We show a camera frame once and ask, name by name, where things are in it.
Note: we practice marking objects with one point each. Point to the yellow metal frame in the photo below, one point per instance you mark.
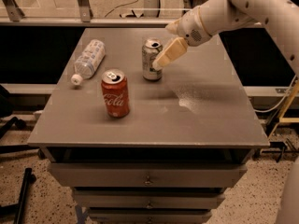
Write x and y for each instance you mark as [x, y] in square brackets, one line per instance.
[281, 147]

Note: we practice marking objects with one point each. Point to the middle grey drawer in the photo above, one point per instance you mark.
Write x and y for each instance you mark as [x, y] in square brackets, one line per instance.
[148, 198]

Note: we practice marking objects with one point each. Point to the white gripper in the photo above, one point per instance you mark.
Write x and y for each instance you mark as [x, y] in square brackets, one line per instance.
[191, 28]

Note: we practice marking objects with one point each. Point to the grey drawer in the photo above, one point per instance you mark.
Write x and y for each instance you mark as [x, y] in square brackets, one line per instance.
[147, 175]
[149, 216]
[148, 198]

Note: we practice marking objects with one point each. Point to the top grey drawer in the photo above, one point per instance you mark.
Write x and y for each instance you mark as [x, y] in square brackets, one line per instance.
[147, 175]

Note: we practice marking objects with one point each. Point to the bottom grey drawer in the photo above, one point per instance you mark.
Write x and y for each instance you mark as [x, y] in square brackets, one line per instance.
[149, 216]

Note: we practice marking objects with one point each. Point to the black metal stand leg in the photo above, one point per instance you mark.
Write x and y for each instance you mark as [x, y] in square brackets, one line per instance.
[16, 210]

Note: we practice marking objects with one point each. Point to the red coca cola can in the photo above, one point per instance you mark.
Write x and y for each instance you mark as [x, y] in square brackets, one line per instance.
[115, 93]

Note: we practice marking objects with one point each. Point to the grey drawer cabinet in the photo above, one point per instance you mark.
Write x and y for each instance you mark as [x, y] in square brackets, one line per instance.
[197, 113]

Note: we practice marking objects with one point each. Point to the grey metal railing frame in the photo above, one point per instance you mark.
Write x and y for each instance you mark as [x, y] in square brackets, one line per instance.
[89, 13]

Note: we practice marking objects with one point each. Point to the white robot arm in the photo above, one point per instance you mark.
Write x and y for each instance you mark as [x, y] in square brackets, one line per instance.
[280, 19]

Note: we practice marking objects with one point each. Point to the black office chair base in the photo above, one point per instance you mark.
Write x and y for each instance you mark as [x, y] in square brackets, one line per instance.
[6, 109]

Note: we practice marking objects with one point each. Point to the silver green 7up can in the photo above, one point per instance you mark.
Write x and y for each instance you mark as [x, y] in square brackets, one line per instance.
[150, 49]

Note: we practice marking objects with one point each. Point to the clear plastic water bottle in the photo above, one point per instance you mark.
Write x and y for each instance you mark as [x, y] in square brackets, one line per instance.
[89, 60]

